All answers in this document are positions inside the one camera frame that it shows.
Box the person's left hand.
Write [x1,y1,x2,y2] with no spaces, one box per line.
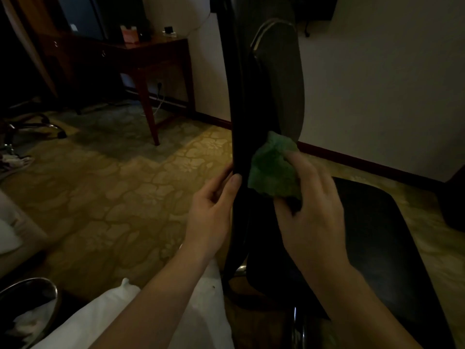
[181,165,242,262]

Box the person's right hand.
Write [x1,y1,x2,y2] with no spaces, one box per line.
[274,150,351,284]

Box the black leather chair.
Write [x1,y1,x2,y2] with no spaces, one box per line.
[216,0,457,349]

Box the green cleaning cloth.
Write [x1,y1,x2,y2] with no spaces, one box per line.
[248,131,302,200]

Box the person's left forearm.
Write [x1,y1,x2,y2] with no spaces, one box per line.
[91,247,215,349]

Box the black swivel chair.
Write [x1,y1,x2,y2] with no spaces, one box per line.
[0,101,67,146]

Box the dark red baseboard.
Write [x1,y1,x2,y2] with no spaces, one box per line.
[125,87,446,193]

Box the dark cabinet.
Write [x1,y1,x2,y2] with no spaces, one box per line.
[435,172,465,233]

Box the beige upholstered furniture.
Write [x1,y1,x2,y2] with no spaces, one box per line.
[0,190,50,279]

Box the dark red wooden table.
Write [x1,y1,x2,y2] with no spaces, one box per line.
[36,32,196,146]

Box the metal trash bin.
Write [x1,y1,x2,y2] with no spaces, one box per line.
[0,278,61,349]

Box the white crumpled tissue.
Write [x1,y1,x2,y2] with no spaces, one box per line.
[14,305,55,338]

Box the white cushion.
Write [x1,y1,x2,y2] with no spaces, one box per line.
[0,220,22,255]

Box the pink tissue box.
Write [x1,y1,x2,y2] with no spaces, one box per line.
[121,26,140,44]

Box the black mini fridge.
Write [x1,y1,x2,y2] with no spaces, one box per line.
[56,0,150,42]

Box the brown curtain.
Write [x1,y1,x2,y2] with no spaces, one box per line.
[0,0,59,98]

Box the white hanging cord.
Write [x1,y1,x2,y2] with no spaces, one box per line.
[151,92,166,117]

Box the thin black cable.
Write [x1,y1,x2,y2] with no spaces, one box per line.
[181,10,218,36]

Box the black wall television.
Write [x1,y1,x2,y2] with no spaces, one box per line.
[290,0,339,22]

